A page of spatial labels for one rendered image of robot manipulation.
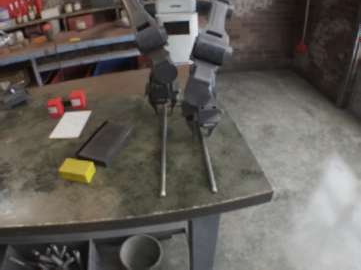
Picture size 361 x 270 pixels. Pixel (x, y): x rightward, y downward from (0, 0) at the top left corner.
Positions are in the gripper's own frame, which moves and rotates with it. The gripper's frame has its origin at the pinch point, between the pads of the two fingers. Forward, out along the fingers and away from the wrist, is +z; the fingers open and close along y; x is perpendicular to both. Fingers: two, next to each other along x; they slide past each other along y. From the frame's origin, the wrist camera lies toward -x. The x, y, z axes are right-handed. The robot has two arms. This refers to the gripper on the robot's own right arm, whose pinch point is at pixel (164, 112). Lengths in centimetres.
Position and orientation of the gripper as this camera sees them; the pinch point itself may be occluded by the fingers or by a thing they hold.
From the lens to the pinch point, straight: 79.1
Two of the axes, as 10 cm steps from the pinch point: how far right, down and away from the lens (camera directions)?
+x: -0.3, -5.8, 8.2
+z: 0.5, 8.1, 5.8
